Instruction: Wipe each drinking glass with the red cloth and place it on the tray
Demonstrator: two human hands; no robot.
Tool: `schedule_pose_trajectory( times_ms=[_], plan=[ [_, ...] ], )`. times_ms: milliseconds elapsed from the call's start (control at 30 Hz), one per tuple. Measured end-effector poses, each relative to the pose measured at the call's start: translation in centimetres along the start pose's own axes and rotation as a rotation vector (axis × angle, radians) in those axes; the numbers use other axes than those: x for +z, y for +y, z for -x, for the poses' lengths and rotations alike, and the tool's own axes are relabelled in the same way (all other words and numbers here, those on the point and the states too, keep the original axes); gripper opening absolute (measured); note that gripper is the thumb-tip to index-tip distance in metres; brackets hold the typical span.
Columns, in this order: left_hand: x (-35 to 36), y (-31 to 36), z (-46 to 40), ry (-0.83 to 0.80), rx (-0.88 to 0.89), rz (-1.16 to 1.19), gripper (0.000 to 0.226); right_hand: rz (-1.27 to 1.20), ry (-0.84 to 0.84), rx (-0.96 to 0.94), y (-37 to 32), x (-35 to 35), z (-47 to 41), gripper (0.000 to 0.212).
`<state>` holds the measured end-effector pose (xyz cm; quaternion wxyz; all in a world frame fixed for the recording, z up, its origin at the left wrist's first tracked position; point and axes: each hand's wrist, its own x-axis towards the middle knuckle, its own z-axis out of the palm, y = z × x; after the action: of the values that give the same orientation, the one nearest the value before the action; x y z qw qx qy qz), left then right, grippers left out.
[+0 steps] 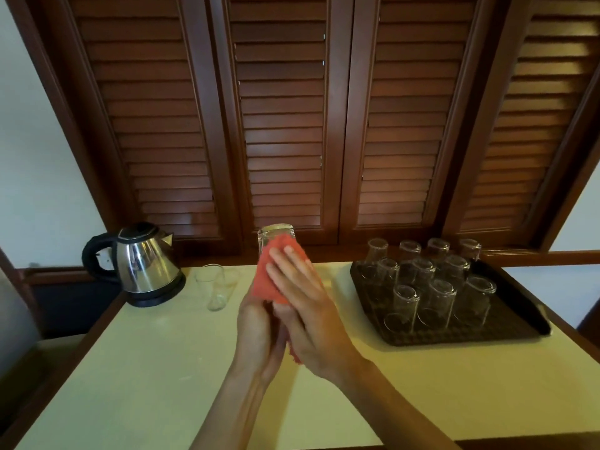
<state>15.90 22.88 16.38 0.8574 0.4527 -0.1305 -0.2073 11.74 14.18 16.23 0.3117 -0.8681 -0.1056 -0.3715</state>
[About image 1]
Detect person's left hand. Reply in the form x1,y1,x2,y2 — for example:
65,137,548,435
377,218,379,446
232,294,288,386

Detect person's right hand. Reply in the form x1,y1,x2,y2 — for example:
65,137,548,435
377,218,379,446
266,246,369,385

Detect red cloth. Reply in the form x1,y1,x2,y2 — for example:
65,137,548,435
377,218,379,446
251,234,311,366

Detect group of clear glasses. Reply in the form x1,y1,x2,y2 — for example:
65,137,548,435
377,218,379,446
194,263,240,313

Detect dark brown textured tray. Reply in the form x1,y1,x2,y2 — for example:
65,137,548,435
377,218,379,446
350,257,553,348

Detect person's left forearm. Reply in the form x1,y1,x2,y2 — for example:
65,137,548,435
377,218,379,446
189,364,278,450

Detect steel electric kettle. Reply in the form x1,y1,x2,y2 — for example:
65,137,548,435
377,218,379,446
125,274,187,309
82,222,187,309

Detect brown louvered wooden shutter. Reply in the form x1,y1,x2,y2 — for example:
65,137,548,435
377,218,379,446
440,0,600,251
14,0,243,256
208,0,355,247
338,0,505,244

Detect brown wooden wall rail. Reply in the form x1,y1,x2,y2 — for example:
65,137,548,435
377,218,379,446
482,249,600,269

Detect brown wooden door frame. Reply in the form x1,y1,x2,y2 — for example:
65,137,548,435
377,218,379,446
579,309,600,348

